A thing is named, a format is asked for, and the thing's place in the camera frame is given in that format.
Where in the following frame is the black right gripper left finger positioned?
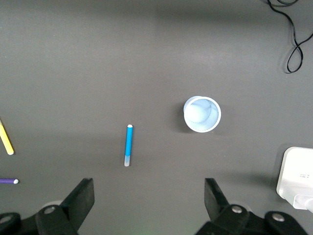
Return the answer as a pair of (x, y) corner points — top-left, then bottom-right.
(0, 178), (95, 235)

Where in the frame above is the blue marker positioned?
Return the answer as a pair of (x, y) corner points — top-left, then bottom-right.
(124, 124), (134, 167)

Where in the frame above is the thin black table cable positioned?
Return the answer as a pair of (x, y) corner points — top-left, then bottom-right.
(266, 0), (313, 74)

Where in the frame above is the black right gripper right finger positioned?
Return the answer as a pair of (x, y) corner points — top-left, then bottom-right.
(195, 178), (309, 235)

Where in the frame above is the white power adapter box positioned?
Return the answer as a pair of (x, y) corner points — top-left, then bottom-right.
(276, 146), (313, 213)

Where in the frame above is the yellow marker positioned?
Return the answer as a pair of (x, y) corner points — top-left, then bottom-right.
(0, 118), (15, 156)

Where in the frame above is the light blue plastic cup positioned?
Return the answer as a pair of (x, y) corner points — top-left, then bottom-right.
(182, 95), (222, 134)

